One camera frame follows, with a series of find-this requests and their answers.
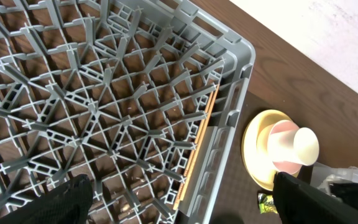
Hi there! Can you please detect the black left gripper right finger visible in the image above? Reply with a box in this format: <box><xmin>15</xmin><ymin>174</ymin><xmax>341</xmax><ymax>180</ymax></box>
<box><xmin>273</xmin><ymin>172</ymin><xmax>358</xmax><ymax>224</ymax></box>

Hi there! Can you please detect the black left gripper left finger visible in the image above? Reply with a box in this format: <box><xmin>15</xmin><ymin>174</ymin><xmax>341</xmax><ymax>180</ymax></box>
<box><xmin>0</xmin><ymin>174</ymin><xmax>93</xmax><ymax>224</ymax></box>

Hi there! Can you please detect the yellow pandan cake wrapper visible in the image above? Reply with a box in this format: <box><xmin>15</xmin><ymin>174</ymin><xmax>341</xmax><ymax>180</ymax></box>
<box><xmin>257</xmin><ymin>193</ymin><xmax>278</xmax><ymax>214</ymax></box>

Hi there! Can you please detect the wooden chopstick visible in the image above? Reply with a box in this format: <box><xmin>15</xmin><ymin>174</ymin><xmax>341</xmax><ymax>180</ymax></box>
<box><xmin>178</xmin><ymin>83</ymin><xmax>221</xmax><ymax>202</ymax></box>
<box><xmin>172</xmin><ymin>83</ymin><xmax>217</xmax><ymax>211</ymax></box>

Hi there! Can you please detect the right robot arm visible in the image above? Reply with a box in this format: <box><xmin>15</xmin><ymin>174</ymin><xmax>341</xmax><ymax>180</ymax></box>
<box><xmin>329</xmin><ymin>182</ymin><xmax>358</xmax><ymax>210</ymax></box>

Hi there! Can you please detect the grey dishwasher rack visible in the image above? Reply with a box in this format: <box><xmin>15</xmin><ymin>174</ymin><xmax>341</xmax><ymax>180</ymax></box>
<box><xmin>0</xmin><ymin>0</ymin><xmax>255</xmax><ymax>223</ymax></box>

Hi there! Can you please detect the pink plastic bowl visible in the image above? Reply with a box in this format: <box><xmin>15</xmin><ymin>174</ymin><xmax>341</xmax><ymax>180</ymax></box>
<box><xmin>257</xmin><ymin>120</ymin><xmax>302</xmax><ymax>174</ymax></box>

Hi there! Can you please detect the clear plastic bin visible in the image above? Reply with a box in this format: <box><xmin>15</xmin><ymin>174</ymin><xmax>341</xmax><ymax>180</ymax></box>
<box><xmin>309</xmin><ymin>161</ymin><xmax>358</xmax><ymax>218</ymax></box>

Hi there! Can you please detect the yellow plastic plate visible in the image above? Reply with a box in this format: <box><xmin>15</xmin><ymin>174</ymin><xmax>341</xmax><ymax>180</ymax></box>
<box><xmin>241</xmin><ymin>110</ymin><xmax>301</xmax><ymax>191</ymax></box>

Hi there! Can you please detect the cream plastic cup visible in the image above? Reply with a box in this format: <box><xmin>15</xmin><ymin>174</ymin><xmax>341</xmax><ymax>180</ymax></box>
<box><xmin>267</xmin><ymin>128</ymin><xmax>319</xmax><ymax>166</ymax></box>

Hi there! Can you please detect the dark brown serving tray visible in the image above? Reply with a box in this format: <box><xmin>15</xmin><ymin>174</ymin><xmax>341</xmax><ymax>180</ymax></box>
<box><xmin>209</xmin><ymin>92</ymin><xmax>302</xmax><ymax>223</ymax></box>

